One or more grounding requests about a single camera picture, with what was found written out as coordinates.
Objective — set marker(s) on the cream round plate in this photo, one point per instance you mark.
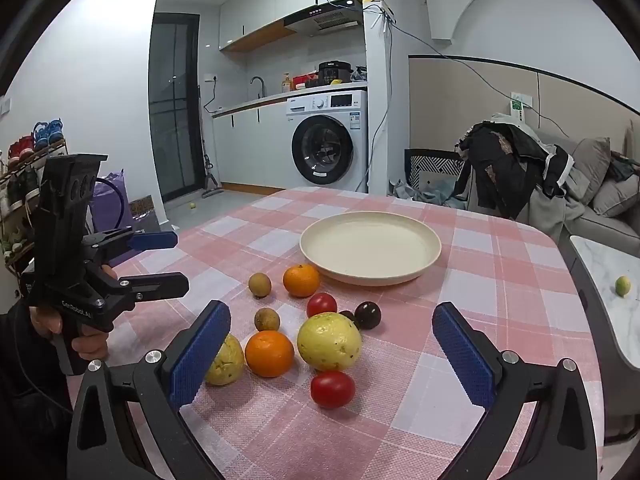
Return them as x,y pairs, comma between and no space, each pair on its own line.
370,245

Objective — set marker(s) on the pink checked tablecloth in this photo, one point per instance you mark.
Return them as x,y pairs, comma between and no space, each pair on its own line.
500,285

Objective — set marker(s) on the grey garment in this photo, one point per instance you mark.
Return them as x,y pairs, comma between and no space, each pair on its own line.
545,215

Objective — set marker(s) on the black pressure cooker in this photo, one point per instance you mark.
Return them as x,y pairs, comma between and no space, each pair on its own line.
335,72

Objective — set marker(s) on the purple plastic bag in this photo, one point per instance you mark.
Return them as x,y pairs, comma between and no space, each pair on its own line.
107,205

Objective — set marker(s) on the white marble side table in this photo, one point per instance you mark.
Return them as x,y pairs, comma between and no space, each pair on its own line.
615,330

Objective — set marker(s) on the curved metal faucet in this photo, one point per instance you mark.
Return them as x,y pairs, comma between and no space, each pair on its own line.
263,90

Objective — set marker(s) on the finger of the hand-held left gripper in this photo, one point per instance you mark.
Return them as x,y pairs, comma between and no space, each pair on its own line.
152,240
160,285

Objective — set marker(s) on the dark purple plum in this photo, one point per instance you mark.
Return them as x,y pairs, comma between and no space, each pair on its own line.
367,315
347,316

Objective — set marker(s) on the dark clothes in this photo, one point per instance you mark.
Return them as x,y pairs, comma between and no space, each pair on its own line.
625,165

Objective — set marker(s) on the black jacket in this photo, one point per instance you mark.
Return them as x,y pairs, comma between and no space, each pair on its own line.
500,170

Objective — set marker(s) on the grey-blue plastic bags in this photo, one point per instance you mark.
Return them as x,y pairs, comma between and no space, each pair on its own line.
430,196

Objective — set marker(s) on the grey bag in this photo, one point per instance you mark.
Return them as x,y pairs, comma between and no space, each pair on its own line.
359,74

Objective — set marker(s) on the green lime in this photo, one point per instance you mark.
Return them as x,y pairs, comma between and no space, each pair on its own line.
623,286

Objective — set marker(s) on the blue shoe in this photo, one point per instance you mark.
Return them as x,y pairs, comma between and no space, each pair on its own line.
41,135
56,131

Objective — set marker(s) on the orange mandarin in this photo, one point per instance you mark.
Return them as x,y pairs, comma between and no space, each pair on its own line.
301,280
269,353

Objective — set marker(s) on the white wall cabinets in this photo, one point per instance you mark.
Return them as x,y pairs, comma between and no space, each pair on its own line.
260,5

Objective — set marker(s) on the person's left hand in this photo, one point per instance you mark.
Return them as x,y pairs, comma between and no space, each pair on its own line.
90,346

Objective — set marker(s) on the white wall switch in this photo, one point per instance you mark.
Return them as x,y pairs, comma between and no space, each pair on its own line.
4,107

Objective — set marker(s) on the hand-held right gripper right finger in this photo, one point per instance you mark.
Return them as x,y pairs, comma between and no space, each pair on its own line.
462,355

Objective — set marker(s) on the yellow passion fruit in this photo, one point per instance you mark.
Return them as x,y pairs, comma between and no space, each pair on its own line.
329,341

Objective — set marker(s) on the shoe rack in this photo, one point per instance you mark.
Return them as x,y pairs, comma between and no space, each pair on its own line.
15,200

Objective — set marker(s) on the silver range hood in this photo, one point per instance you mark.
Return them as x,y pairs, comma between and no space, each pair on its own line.
320,15

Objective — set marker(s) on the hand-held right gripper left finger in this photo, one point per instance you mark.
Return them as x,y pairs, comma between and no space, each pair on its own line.
200,355

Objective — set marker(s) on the brown printed box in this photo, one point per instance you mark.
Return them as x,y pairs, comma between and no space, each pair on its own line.
142,207

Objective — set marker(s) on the black white patterned basket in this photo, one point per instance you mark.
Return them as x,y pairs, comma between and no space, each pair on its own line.
432,162

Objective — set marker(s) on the red shoe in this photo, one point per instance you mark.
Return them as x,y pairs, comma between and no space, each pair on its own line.
27,145
15,152

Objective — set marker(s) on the person's left forearm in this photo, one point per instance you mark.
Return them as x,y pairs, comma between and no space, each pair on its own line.
30,390

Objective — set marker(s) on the yellow bottle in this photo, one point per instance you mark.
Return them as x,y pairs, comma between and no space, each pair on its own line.
286,85

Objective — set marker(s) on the grey sofa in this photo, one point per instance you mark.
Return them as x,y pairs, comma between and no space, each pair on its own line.
610,225

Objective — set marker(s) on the grey cushion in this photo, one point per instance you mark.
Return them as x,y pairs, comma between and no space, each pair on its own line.
620,195
592,165

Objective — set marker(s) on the floor mop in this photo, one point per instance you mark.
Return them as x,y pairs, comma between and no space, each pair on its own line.
212,191

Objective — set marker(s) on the red box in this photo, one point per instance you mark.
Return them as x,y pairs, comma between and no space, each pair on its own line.
302,81

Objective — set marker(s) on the white base cabinets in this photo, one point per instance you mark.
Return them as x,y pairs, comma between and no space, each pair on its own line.
250,145

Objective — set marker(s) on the white washing machine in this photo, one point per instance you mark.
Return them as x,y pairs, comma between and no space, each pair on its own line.
327,102

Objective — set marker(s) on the dark glass door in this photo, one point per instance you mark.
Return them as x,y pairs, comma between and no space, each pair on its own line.
172,110

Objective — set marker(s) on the green white wall device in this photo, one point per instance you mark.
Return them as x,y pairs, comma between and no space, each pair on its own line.
517,107

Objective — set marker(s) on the red tomato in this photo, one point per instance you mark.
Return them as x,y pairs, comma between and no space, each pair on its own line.
322,305
332,389

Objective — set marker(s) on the brown longan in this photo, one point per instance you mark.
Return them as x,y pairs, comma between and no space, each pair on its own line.
260,285
266,319

